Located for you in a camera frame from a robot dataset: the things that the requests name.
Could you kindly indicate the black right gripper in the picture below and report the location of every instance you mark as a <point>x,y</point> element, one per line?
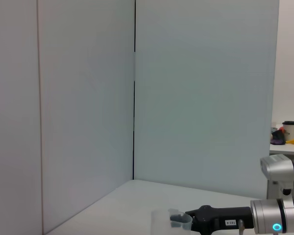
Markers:
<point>223,220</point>

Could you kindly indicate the clear plastic measuring cup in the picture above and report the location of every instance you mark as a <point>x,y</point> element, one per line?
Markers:
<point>161,220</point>

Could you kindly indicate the white and silver right robot arm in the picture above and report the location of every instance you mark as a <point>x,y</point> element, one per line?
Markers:
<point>279,215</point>

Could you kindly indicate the white paper cup dark lid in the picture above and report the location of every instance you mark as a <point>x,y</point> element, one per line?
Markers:
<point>290,132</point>

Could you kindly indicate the purple object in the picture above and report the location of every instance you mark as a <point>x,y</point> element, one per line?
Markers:
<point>278,142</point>

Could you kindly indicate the black and red object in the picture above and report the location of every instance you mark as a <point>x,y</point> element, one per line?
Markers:
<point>278,133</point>

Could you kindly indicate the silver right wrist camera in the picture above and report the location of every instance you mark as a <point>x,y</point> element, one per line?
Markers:
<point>279,171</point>

